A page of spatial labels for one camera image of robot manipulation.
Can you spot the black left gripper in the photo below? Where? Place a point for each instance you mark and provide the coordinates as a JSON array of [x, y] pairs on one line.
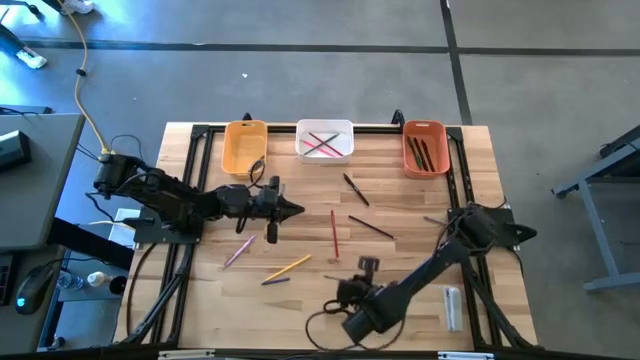
[[245, 202]]

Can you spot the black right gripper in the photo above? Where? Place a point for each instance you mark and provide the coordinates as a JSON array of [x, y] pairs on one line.
[[357, 292]]

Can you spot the grey crayon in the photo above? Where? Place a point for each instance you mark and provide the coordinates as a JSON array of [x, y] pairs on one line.
[[282, 187]]

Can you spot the yellow pencil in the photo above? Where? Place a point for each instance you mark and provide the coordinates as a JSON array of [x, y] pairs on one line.
[[288, 267]]

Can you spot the clear pink pen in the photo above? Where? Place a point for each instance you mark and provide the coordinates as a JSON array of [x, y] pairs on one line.
[[239, 251]]

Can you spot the black pencil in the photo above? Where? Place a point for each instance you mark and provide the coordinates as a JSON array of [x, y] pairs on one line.
[[371, 227]]

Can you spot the pink pencil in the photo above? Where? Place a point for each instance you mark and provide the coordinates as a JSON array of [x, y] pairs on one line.
[[309, 144]]

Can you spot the dark blue crayon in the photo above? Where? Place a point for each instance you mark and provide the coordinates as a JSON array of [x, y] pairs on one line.
[[275, 281]]

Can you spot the dark red pencil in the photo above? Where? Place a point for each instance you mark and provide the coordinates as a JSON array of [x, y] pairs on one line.
[[315, 136]]

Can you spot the dark grey pencil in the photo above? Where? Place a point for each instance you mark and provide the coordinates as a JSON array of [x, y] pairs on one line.
[[335, 137]]

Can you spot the grey pen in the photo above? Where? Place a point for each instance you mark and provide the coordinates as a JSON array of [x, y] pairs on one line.
[[434, 220]]

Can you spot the black marker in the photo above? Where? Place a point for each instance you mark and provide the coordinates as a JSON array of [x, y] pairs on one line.
[[429, 157]]

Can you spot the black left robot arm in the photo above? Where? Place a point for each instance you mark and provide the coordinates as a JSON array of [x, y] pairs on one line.
[[170, 197]]

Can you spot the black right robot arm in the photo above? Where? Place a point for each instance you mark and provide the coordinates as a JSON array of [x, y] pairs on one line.
[[425, 275]]

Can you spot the yellow plastic bin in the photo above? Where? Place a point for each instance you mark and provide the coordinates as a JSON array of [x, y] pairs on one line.
[[242, 145]]

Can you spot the white plastic bin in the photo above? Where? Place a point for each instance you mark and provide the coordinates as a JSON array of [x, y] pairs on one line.
[[310, 127]]

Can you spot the white stapler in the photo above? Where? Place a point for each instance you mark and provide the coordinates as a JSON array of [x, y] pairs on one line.
[[455, 310]]

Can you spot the orange plastic bin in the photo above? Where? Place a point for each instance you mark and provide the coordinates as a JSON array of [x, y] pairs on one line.
[[440, 150]]

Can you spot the black round cap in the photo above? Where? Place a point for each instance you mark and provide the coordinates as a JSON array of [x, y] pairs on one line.
[[118, 285]]

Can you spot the small white bottle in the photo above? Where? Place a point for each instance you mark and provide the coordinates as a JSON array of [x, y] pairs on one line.
[[97, 279]]

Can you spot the clear water bottle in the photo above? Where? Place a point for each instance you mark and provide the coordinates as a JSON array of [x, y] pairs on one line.
[[70, 281]]

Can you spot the grey desk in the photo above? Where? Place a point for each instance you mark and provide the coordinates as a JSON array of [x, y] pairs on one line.
[[35, 200]]

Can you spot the grey metal table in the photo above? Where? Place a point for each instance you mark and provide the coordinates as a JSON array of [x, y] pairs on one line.
[[615, 284]]

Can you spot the black computer mouse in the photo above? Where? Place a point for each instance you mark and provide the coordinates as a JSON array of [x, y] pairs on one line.
[[32, 290]]

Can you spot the black desk device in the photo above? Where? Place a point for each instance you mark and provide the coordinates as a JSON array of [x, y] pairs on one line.
[[12, 150]]

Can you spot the person's shoe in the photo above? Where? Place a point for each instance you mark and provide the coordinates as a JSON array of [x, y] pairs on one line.
[[32, 59], [80, 6]]

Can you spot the black keyboard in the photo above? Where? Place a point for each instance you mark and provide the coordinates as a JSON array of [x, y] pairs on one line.
[[5, 280]]

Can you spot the black metal table frame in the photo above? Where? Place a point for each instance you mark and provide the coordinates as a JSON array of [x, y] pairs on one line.
[[285, 129]]

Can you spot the white bracket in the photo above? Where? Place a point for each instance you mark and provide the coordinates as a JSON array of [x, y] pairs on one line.
[[465, 356], [185, 355]]

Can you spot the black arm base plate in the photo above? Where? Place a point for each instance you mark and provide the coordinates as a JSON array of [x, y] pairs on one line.
[[150, 236], [522, 232]]

